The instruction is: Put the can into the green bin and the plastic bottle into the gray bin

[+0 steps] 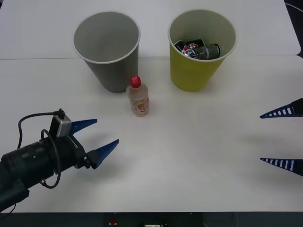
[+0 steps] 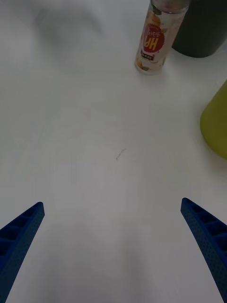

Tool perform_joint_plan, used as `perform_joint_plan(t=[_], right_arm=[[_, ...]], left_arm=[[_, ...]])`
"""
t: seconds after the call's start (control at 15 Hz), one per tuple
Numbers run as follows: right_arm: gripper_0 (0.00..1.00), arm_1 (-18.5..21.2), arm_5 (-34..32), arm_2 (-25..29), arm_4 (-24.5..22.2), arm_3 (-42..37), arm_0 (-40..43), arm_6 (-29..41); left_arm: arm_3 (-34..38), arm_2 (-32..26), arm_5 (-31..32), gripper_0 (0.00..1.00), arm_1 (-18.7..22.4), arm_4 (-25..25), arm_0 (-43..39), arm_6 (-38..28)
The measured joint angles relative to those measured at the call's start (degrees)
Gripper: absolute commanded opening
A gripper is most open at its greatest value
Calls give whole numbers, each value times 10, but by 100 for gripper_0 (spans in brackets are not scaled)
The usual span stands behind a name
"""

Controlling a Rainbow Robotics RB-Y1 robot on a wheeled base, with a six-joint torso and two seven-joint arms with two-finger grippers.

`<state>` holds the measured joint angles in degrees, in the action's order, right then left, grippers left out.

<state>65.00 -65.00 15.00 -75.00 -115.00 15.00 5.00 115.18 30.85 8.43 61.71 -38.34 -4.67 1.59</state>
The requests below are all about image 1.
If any yellow-green plastic waste bin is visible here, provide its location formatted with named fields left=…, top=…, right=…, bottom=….
left=167, top=9, right=237, bottom=93

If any black can red-blue print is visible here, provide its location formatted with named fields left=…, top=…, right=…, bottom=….
left=174, top=39, right=205, bottom=58

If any clear bottle with red cap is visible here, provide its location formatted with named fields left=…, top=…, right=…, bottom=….
left=125, top=75, right=150, bottom=118

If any black left wrist camera cable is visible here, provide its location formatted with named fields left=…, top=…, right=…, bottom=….
left=18, top=108, right=66, bottom=190

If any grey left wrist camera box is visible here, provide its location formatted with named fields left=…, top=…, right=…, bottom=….
left=49, top=114, right=72, bottom=138

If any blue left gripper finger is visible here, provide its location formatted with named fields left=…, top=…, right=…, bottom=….
left=86, top=139, right=120, bottom=170
left=70, top=118, right=98, bottom=136

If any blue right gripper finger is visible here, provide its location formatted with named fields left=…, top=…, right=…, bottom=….
left=259, top=157, right=303, bottom=177
left=259, top=97, right=303, bottom=119

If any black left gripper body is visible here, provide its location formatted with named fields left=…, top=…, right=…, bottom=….
left=58, top=136, right=92, bottom=171

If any grey plastic waste bin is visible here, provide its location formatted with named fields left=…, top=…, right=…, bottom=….
left=72, top=11, right=142, bottom=94

